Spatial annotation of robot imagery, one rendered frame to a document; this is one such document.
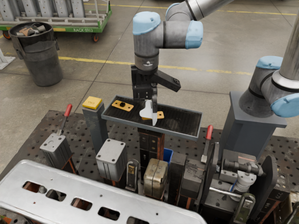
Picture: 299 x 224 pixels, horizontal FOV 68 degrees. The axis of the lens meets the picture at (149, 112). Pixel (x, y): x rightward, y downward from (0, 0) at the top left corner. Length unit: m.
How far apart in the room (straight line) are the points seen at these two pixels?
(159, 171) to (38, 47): 2.45
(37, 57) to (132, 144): 2.01
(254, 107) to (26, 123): 2.37
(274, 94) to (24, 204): 0.92
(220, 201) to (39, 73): 2.73
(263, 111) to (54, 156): 0.86
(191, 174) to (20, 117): 2.40
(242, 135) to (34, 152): 1.13
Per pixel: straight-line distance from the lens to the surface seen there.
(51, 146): 0.95
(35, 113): 2.91
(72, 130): 1.51
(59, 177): 0.93
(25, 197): 0.93
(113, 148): 0.81
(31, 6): 4.90
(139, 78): 0.72
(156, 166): 0.79
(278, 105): 0.83
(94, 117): 0.94
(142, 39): 0.64
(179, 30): 0.64
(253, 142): 1.12
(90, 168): 1.29
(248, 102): 1.02
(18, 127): 2.81
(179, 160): 0.79
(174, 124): 0.82
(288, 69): 0.81
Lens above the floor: 1.74
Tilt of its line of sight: 42 degrees down
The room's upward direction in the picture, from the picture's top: straight up
